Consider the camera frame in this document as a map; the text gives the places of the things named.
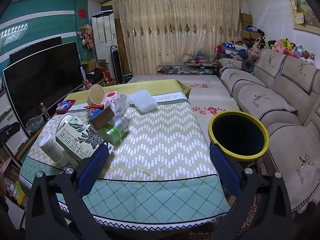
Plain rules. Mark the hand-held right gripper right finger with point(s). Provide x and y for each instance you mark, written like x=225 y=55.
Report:
x=223 y=170

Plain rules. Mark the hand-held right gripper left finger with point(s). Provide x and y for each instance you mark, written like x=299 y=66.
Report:
x=93 y=170

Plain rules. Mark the white leaf-print tea box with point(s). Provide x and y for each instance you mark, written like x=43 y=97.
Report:
x=75 y=137

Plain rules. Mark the black yellow-rimmed trash bin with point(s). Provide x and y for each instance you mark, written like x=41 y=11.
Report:
x=237 y=132

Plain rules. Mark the green clear plastic container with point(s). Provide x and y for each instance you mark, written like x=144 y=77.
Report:
x=112 y=132

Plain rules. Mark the white plastic bottle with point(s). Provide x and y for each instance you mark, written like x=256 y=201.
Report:
x=51 y=147

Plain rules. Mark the small brown cardboard box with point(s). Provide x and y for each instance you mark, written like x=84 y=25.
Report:
x=102 y=118

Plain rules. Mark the clear plastic bag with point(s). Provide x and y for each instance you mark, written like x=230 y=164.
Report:
x=122 y=103

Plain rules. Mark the beige paper cup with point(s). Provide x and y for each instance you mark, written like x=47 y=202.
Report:
x=96 y=95

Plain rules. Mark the pink strawberry carton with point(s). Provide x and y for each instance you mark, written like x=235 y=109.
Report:
x=111 y=95

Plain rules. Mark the white bubble wrap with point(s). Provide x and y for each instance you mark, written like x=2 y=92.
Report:
x=143 y=101

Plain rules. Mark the patterned rug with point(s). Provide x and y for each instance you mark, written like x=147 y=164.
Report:
x=251 y=220

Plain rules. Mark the red blue snack packet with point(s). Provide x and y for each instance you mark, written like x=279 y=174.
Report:
x=64 y=106

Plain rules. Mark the glass ashtray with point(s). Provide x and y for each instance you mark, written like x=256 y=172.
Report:
x=35 y=123

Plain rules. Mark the clear water bottle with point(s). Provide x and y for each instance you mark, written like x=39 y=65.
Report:
x=45 y=111

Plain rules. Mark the beige sofa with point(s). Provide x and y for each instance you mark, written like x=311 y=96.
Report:
x=262 y=100

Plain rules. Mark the floral sheet daybed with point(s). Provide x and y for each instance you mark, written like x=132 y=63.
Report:
x=200 y=92

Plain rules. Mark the shelf of books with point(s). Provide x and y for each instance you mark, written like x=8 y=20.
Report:
x=10 y=180

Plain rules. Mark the clutter of boxes beside television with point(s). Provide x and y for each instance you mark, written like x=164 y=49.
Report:
x=97 y=72

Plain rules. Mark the green white box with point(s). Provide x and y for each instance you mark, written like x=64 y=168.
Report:
x=127 y=77

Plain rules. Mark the black television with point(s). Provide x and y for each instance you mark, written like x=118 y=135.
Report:
x=42 y=80

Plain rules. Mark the dark neck pillow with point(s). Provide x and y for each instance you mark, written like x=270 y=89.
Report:
x=247 y=66

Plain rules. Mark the black tower fan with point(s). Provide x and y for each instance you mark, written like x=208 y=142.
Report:
x=116 y=65

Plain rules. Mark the low glass shelf with books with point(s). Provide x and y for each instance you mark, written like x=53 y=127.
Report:
x=185 y=69

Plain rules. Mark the blue star-print bag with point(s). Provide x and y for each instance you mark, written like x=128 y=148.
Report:
x=230 y=47

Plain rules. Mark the pile of plush toys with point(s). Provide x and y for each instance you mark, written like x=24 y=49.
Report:
x=285 y=46

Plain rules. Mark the beige curtain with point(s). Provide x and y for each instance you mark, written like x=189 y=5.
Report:
x=175 y=30

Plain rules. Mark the stack of cardboard boxes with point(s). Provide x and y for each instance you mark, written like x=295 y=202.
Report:
x=246 y=18

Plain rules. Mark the framed flower painting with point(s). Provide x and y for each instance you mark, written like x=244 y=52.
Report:
x=307 y=12

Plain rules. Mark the black wall-mounted screen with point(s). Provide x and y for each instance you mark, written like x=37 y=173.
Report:
x=32 y=51

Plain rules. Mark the artificial flower wall decoration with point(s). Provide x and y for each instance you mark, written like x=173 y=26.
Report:
x=86 y=35

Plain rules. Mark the red round wall ornament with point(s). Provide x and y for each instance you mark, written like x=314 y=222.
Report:
x=81 y=13

